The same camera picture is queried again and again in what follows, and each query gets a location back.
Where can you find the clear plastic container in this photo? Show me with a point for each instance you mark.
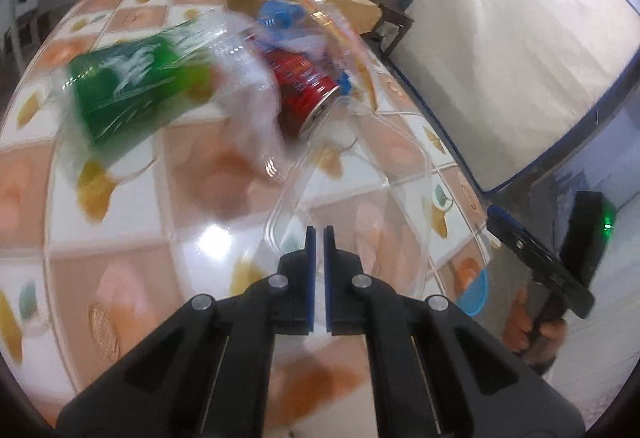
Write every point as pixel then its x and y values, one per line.
pixel 390 198

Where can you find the blue plastic bag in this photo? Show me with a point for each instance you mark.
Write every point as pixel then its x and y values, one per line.
pixel 280 15

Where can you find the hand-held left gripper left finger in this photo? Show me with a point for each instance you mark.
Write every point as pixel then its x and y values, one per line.
pixel 311 268

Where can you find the clear plastic bag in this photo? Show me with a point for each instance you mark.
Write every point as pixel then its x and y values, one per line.
pixel 250 108

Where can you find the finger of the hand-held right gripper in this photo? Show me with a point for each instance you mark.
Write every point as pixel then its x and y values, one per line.
pixel 500 220

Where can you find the white mattress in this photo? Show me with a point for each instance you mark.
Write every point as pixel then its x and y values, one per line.
pixel 500 43

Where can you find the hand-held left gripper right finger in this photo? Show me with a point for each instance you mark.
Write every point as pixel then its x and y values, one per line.
pixel 328 268

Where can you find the blue plastic waste basket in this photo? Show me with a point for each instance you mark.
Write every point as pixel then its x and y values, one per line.
pixel 475 293

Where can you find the patterned tablecloth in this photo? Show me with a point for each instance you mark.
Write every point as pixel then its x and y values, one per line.
pixel 125 228

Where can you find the green cylindrical can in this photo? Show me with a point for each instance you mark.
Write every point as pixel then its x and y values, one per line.
pixel 130 88

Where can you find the red metal can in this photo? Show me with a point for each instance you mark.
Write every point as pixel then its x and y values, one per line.
pixel 300 83

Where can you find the person's right hand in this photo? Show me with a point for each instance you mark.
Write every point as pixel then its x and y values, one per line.
pixel 515 323

